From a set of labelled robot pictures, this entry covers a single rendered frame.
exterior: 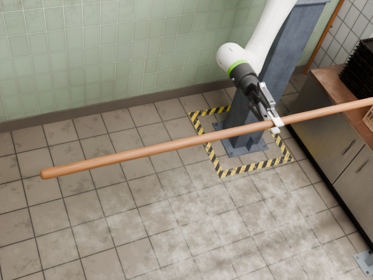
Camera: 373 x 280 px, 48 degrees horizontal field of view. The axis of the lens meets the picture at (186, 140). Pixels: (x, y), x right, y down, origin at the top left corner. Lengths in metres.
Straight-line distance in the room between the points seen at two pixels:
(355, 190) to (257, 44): 1.37
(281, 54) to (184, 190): 1.03
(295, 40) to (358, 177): 0.93
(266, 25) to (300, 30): 0.62
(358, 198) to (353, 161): 0.24
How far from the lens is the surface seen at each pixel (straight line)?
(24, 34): 2.48
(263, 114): 1.56
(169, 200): 2.66
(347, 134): 2.74
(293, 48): 2.44
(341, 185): 2.91
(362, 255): 2.92
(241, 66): 1.61
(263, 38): 1.76
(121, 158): 1.27
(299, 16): 2.29
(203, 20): 2.80
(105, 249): 2.49
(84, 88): 2.84
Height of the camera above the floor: 2.29
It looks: 51 degrees down
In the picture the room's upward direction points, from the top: 15 degrees clockwise
